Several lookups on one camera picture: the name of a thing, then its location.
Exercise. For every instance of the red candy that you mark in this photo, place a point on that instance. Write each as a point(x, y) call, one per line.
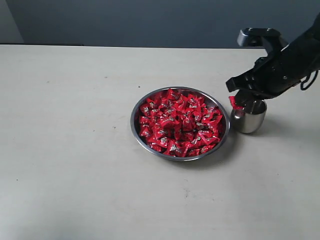
point(232, 100)

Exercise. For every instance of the pile of red wrapped candies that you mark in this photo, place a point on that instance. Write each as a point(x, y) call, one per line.
point(180, 122)

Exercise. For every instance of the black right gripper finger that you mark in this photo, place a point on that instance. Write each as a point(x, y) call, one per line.
point(244, 96)

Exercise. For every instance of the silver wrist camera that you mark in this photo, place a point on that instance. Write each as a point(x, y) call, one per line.
point(267, 38)

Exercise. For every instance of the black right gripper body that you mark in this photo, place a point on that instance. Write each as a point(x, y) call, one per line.
point(274, 75)

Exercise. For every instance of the stainless steel cup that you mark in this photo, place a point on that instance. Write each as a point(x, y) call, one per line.
point(249, 118)

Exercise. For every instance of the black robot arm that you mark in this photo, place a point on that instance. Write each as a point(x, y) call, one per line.
point(311, 38)

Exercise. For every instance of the stainless steel bowl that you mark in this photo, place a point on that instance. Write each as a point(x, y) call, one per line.
point(142, 142)

